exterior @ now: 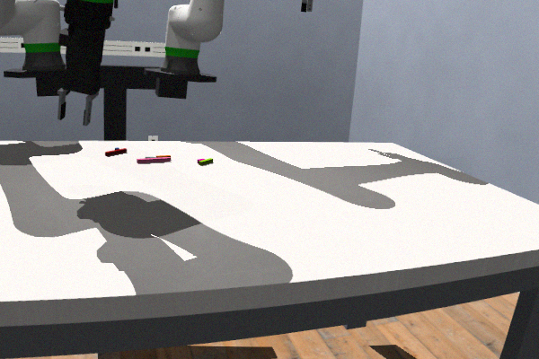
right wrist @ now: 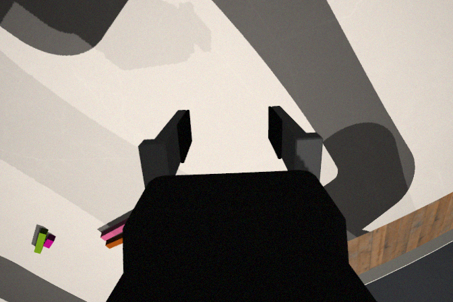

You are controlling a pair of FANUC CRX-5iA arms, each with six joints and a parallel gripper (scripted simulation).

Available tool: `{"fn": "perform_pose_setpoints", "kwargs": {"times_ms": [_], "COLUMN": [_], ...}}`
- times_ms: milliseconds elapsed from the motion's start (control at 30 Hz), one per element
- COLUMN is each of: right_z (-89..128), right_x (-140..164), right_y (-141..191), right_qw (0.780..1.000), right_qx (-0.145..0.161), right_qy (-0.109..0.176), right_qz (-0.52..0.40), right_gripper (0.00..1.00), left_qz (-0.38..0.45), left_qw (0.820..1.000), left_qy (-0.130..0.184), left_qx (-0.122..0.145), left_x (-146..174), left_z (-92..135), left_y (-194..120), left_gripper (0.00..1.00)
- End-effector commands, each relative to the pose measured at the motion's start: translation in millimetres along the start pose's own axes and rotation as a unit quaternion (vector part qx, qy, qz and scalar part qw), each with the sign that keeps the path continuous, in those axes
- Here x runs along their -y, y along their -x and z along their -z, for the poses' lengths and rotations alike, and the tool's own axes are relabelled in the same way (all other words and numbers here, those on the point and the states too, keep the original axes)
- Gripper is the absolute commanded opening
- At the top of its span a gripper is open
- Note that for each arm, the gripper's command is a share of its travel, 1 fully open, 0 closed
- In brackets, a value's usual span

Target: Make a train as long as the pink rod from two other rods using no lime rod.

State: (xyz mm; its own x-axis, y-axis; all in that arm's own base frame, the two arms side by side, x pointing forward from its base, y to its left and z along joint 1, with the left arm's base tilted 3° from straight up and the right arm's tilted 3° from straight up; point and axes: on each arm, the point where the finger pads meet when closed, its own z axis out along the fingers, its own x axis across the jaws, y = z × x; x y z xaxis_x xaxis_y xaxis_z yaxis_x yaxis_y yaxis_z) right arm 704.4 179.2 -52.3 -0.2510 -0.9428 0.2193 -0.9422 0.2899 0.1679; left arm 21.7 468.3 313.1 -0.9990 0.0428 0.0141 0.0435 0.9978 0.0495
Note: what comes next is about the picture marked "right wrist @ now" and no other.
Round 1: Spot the pink rod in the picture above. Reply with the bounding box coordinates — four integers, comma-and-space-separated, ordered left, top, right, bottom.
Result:
100, 218, 128, 241

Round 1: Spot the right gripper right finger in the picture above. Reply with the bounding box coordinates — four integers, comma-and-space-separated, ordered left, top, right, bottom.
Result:
268, 106, 323, 180

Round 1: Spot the magenta rectangular block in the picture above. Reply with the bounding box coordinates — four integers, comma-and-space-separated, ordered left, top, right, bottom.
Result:
43, 234, 56, 248

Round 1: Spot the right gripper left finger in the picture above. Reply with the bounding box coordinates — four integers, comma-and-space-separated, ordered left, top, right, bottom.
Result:
138, 110, 192, 188

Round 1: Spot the orange rod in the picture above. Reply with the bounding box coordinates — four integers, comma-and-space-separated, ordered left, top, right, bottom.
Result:
105, 233, 123, 249

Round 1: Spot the lime green rod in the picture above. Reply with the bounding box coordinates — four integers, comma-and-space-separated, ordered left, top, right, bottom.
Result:
34, 228, 48, 254

